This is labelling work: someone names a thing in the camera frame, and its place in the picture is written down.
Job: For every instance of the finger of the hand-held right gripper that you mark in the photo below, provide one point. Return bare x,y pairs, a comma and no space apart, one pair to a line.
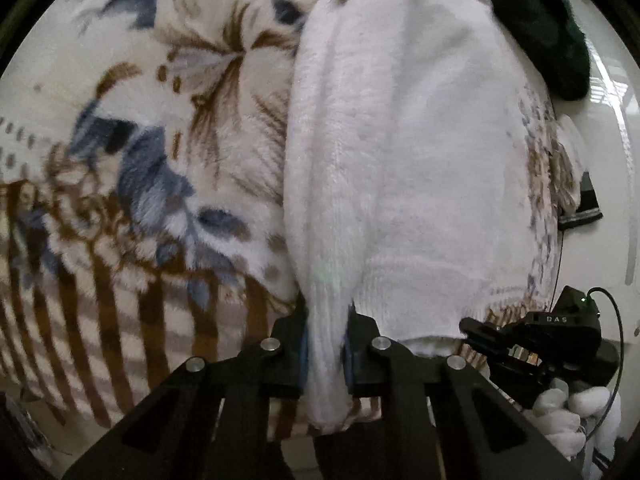
482,334

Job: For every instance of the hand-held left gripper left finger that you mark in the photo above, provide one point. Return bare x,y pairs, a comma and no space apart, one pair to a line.
301,355

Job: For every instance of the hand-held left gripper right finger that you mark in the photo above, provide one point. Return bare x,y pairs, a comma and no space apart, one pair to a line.
348,360

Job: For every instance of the white knit sweater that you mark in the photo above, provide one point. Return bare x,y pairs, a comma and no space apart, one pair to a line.
400,170

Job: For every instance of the person's right hand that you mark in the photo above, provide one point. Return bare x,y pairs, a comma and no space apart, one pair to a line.
565,415

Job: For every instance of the black box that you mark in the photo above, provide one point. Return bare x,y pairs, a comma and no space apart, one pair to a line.
585,200

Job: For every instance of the floral fleece blanket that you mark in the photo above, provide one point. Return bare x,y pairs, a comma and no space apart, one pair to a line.
150,170

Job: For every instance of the dark green cloth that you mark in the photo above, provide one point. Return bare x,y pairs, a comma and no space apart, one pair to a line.
535,15

